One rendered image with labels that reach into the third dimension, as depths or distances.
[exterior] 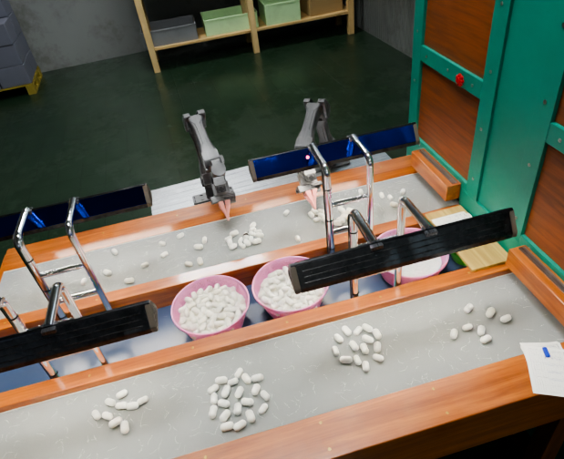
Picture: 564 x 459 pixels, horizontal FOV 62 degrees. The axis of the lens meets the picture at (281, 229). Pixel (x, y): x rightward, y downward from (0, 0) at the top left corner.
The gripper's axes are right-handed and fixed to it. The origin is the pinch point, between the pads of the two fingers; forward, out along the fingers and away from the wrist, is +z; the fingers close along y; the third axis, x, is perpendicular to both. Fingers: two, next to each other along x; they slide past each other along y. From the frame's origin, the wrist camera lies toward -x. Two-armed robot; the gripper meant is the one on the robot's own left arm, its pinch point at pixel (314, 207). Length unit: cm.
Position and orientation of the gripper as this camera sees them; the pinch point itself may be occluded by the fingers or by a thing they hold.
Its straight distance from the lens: 185.9
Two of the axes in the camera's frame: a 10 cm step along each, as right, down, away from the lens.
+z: 2.6, 9.5, -1.8
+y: 9.6, -2.4, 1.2
